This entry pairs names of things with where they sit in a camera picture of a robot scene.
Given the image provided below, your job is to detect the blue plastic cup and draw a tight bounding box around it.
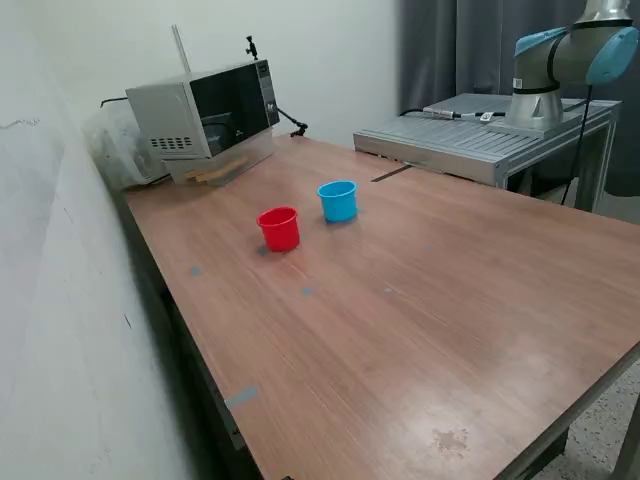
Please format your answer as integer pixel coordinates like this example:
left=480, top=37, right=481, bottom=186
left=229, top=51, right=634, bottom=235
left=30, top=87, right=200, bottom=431
left=316, top=180, right=360, bottom=224

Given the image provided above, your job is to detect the red plastic cup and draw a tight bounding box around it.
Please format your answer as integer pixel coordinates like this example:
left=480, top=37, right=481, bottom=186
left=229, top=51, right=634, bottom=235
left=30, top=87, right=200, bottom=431
left=255, top=206, right=301, bottom=253

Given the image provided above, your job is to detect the black tape strip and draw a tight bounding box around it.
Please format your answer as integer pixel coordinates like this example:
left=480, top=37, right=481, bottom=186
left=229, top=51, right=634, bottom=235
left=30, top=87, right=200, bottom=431
left=371, top=166, right=413, bottom=183

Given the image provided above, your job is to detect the clear plastic microwave stand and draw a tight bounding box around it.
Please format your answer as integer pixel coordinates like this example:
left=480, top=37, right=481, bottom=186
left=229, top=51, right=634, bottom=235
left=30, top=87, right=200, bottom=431
left=163, top=127, right=275, bottom=188

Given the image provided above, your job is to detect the light wooden stick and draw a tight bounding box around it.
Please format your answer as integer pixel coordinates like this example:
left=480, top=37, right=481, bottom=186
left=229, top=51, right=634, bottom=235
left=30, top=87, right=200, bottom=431
left=183, top=155, right=250, bottom=184

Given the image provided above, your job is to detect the aluminium robot mounting platform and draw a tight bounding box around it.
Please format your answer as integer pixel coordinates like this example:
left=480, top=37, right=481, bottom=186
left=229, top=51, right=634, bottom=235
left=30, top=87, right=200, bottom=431
left=353, top=92, right=623, bottom=214

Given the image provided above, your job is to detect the long grey tape strip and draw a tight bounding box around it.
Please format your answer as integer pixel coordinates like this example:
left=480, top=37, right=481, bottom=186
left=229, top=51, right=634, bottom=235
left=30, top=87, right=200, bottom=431
left=223, top=384, right=260, bottom=411

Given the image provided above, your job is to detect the silver microwave with black door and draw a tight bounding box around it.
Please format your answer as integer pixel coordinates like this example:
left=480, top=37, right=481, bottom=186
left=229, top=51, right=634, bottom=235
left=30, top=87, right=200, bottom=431
left=124, top=58, right=281, bottom=162

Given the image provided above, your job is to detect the crumpled clear plastic bag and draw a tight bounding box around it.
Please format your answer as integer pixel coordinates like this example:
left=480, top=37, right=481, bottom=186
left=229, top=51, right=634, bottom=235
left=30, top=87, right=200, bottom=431
left=82, top=102, right=171, bottom=191

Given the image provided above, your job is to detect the dark grey curtain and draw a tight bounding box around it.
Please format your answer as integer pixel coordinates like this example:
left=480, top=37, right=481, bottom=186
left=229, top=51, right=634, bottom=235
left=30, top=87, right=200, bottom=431
left=397, top=0, right=640, bottom=199

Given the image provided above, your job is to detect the thin metal rod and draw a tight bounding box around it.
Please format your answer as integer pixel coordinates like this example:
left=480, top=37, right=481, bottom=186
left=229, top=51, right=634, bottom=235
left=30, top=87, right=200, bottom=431
left=171, top=24, right=193, bottom=74

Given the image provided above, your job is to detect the dark metal table frame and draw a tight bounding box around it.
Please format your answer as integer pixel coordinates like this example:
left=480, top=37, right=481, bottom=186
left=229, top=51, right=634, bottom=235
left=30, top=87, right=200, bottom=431
left=117, top=189, right=640, bottom=480

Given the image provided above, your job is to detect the silver connector with tagged cable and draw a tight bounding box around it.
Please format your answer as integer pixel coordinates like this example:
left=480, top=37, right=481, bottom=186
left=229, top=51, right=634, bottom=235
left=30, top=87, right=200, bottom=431
left=399, top=105, right=506, bottom=123

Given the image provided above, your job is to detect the black hanging cable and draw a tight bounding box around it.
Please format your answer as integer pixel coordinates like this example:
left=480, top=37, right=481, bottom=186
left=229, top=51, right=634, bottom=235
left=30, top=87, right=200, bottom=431
left=559, top=83, right=596, bottom=207

